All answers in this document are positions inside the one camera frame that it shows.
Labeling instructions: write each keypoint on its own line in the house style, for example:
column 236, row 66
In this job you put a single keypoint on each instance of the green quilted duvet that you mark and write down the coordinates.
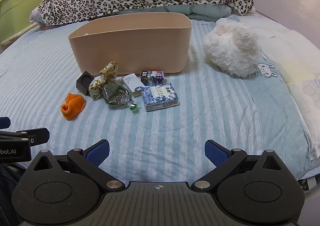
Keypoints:
column 205, row 12

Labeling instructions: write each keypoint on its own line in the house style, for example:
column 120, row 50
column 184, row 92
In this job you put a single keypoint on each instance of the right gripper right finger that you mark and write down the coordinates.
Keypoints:
column 226, row 161

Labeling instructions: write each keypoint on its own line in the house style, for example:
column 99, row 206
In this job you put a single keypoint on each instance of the white small carton box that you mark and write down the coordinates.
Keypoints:
column 133, row 84

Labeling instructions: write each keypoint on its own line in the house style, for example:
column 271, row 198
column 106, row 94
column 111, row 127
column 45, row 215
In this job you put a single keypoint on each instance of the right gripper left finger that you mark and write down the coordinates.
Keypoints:
column 87, row 162

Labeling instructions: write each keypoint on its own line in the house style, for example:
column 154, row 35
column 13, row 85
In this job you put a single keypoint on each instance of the small black cube box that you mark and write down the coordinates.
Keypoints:
column 83, row 82

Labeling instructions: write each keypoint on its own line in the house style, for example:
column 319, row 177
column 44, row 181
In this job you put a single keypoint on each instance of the white cartoon print pillow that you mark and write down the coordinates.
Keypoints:
column 297, row 61

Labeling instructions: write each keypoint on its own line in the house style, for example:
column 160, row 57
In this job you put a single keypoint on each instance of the beige plastic storage basket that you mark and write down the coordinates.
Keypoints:
column 136, row 42

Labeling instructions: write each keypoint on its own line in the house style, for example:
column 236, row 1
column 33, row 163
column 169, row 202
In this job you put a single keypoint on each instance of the blue striped bed sheet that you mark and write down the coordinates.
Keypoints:
column 39, row 70

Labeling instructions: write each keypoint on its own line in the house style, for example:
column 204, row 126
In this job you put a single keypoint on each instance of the dark colourful card box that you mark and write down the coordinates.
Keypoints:
column 152, row 78

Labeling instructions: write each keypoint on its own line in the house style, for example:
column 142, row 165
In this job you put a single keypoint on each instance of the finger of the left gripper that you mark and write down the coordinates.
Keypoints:
column 5, row 122

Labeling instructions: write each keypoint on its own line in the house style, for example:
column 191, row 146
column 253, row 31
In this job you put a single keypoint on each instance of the floral yellow fabric pouch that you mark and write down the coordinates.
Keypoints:
column 108, row 73

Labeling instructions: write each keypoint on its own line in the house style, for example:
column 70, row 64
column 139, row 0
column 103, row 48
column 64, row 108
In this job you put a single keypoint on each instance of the white fluffy plush toy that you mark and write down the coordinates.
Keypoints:
column 232, row 47

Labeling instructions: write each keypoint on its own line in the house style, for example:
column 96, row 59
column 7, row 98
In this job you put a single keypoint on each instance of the orange knitted sock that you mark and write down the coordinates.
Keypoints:
column 74, row 104

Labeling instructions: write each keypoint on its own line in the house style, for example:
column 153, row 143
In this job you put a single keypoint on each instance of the blue white porcelain-pattern box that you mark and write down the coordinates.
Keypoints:
column 159, row 97

